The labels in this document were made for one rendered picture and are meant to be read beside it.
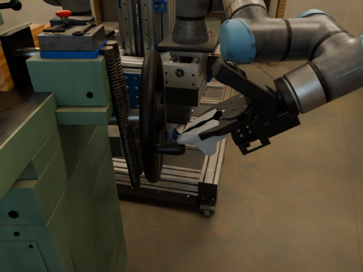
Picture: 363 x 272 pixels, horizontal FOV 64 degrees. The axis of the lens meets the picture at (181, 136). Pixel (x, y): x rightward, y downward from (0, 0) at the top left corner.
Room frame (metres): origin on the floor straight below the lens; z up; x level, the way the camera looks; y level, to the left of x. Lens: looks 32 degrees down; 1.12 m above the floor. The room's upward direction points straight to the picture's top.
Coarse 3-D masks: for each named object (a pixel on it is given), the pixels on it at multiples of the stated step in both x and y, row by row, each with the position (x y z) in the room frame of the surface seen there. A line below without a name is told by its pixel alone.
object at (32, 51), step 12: (0, 36) 0.53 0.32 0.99; (12, 36) 0.54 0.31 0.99; (24, 36) 0.58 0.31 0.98; (12, 48) 0.53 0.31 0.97; (24, 48) 0.57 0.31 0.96; (36, 48) 0.57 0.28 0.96; (12, 60) 0.52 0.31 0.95; (24, 60) 0.56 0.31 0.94; (12, 72) 0.52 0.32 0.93; (24, 72) 0.55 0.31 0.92
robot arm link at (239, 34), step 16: (224, 0) 0.61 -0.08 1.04; (240, 0) 0.57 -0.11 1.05; (256, 0) 0.57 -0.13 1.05; (240, 16) 0.54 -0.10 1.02; (256, 16) 0.53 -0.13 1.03; (224, 32) 0.52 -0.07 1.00; (240, 32) 0.50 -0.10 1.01; (256, 32) 0.50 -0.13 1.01; (272, 32) 0.50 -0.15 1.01; (288, 32) 0.51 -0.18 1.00; (224, 48) 0.51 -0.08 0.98; (240, 48) 0.49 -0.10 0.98; (256, 48) 0.49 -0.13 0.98; (272, 48) 0.50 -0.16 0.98; (288, 48) 0.50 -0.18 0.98
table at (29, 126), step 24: (0, 96) 0.48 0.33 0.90; (24, 96) 0.48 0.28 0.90; (48, 96) 0.48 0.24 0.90; (0, 120) 0.39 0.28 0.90; (24, 120) 0.39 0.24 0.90; (48, 120) 0.45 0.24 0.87; (72, 120) 0.48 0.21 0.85; (96, 120) 0.48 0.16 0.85; (0, 144) 0.32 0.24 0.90; (24, 144) 0.36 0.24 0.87; (0, 168) 0.30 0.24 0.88; (24, 168) 0.34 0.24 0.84; (0, 192) 0.28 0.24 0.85
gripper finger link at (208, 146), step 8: (216, 120) 0.44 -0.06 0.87; (200, 128) 0.44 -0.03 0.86; (208, 128) 0.43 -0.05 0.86; (184, 136) 0.44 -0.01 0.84; (192, 136) 0.43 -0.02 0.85; (216, 136) 0.43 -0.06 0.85; (224, 136) 0.43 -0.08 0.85; (200, 144) 0.43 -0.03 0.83; (208, 144) 0.43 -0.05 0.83; (216, 144) 0.43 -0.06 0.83; (208, 152) 0.43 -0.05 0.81
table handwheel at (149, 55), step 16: (144, 64) 0.52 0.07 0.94; (160, 64) 0.65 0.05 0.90; (144, 80) 0.48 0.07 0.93; (160, 80) 0.68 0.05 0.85; (144, 96) 0.46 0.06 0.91; (160, 96) 0.66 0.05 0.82; (128, 112) 0.56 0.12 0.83; (144, 112) 0.44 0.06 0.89; (160, 112) 0.55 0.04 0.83; (144, 128) 0.43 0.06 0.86; (160, 128) 0.54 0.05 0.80; (144, 144) 0.42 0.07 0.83; (144, 160) 0.42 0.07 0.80; (160, 160) 0.57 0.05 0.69; (160, 176) 0.50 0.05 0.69
